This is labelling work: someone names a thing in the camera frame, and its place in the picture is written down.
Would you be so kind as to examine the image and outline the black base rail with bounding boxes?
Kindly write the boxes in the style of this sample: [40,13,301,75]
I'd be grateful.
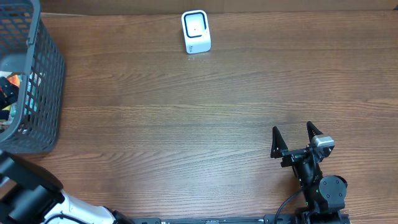
[130,213,351,224]

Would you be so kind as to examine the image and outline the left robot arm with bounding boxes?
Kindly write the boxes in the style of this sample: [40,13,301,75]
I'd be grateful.
[1,151,132,224]

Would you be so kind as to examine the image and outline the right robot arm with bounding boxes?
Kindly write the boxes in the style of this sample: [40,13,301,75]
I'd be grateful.
[266,121,350,224]

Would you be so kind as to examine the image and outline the white barcode scanner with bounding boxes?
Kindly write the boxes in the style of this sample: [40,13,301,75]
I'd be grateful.
[181,9,211,54]

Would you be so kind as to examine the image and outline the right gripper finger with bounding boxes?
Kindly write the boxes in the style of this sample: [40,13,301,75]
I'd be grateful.
[271,126,289,159]
[307,121,323,142]

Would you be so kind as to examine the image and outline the grey plastic mesh basket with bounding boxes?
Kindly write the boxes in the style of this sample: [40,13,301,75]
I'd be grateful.
[1,0,66,153]

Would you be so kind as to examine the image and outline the orange snack packet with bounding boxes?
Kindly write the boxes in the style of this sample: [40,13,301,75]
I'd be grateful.
[7,75,21,88]

